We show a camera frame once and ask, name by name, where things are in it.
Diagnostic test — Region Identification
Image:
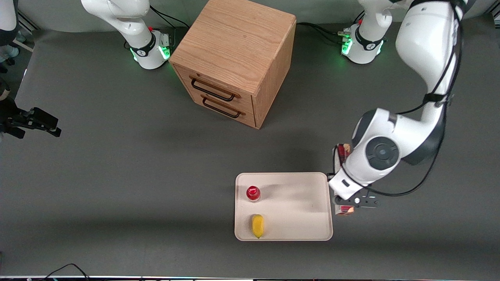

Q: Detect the black drawer handle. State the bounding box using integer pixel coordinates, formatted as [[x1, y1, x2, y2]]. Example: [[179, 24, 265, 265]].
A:
[[202, 96, 245, 119], [190, 76, 240, 102]]

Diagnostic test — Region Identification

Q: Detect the wooden drawer cabinet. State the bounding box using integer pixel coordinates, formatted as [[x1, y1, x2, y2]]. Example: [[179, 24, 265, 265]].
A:
[[169, 0, 297, 130]]

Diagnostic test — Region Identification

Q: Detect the aluminium frame rail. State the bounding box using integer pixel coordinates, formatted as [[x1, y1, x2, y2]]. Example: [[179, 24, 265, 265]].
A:
[[17, 10, 40, 32]]

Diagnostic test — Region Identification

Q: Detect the yellow lemon-shaped object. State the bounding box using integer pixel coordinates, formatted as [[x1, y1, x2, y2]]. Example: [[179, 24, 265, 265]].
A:
[[252, 214, 264, 239]]

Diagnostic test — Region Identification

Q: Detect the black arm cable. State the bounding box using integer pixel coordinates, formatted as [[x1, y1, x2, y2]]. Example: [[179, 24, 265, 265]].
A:
[[332, 0, 466, 197]]

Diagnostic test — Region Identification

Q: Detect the black base cable bundle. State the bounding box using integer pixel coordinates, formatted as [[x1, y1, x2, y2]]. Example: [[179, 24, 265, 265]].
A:
[[150, 5, 189, 30], [296, 21, 354, 46]]

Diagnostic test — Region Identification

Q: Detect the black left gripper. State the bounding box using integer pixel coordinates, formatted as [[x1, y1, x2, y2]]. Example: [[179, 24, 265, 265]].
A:
[[332, 191, 381, 208]]

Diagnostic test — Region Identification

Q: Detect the red cookie box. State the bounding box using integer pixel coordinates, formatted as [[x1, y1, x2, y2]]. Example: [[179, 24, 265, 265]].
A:
[[334, 143, 355, 216]]

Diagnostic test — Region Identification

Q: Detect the thin black table-edge cable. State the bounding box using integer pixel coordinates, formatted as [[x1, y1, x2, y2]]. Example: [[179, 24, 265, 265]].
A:
[[39, 263, 91, 281]]

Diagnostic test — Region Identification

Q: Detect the cream plastic tray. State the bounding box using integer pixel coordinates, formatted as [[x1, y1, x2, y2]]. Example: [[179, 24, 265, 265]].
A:
[[234, 172, 334, 242]]

